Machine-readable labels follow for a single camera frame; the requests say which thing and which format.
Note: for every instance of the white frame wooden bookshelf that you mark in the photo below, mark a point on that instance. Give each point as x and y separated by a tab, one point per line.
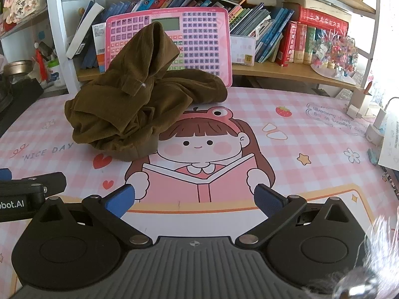
59	21

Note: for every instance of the white charger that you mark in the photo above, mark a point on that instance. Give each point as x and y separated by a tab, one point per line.
354	111

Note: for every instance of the orange and white book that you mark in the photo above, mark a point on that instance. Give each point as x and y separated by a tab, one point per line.
100	49

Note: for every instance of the brass bowl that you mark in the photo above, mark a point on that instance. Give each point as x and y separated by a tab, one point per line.
18	67

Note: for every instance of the large red book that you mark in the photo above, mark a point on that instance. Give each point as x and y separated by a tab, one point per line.
324	20

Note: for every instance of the row of standing books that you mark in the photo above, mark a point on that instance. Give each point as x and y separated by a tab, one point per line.
265	25

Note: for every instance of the pink learning tablet toy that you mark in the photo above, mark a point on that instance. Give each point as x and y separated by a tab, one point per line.
202	37

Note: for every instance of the pink checked cartoon desk mat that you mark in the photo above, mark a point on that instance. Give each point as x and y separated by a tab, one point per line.
311	168

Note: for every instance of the red tassel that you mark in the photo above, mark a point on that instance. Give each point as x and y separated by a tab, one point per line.
42	65

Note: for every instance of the thick beige book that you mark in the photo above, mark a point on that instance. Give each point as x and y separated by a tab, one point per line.
311	1

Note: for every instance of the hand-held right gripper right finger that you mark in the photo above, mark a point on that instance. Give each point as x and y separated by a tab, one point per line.
268	202

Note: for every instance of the black case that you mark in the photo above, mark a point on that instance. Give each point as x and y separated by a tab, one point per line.
18	99

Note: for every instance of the white tub with green lid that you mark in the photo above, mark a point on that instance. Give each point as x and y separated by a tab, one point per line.
54	73

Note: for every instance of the thick white-edged book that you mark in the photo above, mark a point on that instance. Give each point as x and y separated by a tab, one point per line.
87	28

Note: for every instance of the white fluffy trim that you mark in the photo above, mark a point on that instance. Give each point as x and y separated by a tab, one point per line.
383	233

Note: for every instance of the white paper sheet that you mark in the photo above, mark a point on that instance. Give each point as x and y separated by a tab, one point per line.
389	143

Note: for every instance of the pink paper card ornament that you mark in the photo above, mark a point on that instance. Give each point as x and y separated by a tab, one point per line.
21	3

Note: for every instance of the red dictionary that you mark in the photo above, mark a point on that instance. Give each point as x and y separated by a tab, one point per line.
288	43

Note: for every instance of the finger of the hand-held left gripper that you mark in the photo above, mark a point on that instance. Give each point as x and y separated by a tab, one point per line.
56	182
4	173

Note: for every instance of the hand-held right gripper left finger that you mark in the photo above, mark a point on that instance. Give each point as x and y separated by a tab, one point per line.
120	202

